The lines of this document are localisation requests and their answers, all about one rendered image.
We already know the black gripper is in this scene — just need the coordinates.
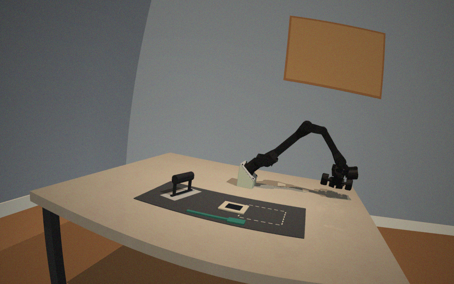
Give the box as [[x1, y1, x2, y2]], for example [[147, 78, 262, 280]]
[[320, 173, 353, 191]]

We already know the cream square tile with dark centre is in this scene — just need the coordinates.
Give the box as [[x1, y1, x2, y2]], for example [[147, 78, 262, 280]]
[[218, 201, 249, 214]]

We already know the dark grey rectangular mat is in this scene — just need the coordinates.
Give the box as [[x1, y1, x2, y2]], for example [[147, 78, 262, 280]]
[[134, 181, 306, 239]]

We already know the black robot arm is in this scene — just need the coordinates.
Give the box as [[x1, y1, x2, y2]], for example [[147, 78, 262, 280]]
[[244, 121, 358, 181]]

